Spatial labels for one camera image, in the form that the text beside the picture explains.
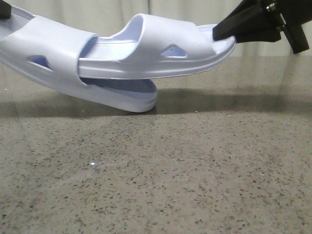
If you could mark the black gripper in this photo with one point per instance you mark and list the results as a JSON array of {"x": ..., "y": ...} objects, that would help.
[{"x": 265, "y": 20}]

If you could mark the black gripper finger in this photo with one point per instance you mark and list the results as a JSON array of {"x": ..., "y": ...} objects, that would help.
[{"x": 5, "y": 10}]

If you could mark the light blue slipper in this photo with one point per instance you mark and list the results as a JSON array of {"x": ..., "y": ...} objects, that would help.
[
  {"x": 154, "y": 47},
  {"x": 47, "y": 52}
]

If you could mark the beige background curtain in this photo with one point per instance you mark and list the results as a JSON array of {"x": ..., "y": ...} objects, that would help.
[{"x": 107, "y": 17}]

